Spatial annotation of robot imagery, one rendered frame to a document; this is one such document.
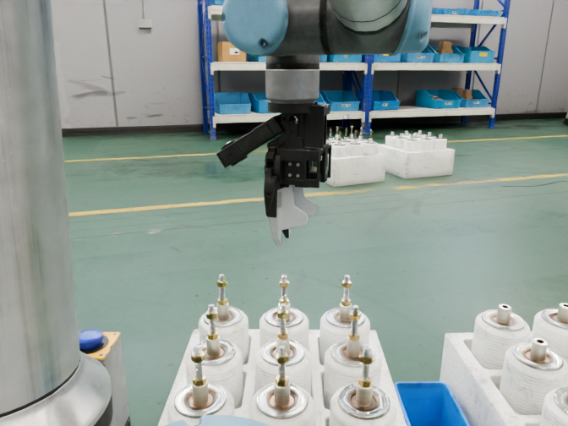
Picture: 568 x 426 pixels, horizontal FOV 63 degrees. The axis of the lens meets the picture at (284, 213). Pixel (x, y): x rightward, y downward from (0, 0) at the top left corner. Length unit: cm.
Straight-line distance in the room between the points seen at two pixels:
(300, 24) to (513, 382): 66
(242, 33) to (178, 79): 520
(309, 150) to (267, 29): 19
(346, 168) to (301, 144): 233
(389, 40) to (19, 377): 43
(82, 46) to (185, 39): 110
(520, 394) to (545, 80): 744
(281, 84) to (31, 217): 46
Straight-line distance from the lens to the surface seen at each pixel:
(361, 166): 305
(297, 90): 64
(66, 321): 27
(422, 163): 333
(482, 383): 94
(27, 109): 23
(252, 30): 53
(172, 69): 572
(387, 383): 89
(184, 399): 74
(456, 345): 103
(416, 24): 51
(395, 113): 578
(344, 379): 80
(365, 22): 47
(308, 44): 54
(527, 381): 88
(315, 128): 65
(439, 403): 105
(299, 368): 79
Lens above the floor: 71
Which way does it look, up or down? 17 degrees down
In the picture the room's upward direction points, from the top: straight up
